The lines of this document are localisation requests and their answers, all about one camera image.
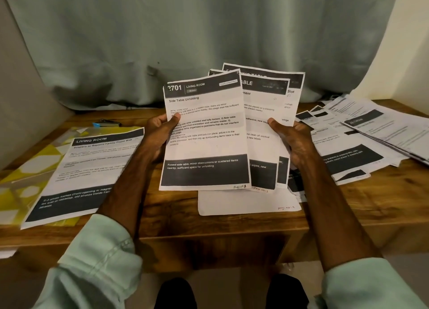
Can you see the person's left hand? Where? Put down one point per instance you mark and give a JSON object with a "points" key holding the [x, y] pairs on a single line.
{"points": [[157, 138]]}

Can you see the person's right hand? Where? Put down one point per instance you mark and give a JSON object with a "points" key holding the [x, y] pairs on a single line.
{"points": [[300, 144]]}

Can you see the dressing table paper stack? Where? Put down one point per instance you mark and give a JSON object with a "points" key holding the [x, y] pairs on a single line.
{"points": [[296, 97]]}

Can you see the single sheet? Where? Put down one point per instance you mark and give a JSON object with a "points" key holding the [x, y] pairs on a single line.
{"points": [[204, 131]]}

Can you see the printed papers pile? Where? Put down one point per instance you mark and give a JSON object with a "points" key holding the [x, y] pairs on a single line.
{"points": [[368, 138]]}

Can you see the yellow patterned folder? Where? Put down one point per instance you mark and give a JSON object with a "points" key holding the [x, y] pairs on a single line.
{"points": [[27, 178]]}

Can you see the person's right forearm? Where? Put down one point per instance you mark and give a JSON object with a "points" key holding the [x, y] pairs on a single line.
{"points": [[342, 232]]}

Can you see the person's left forearm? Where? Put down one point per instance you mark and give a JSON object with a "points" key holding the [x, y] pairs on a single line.
{"points": [[114, 232]]}

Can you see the person's left leg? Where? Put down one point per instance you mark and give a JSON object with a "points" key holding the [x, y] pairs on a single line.
{"points": [[175, 295]]}

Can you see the blue pen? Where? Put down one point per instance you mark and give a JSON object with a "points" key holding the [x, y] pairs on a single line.
{"points": [[107, 124]]}

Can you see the pale green curtain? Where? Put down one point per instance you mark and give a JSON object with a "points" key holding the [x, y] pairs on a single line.
{"points": [[201, 37]]}

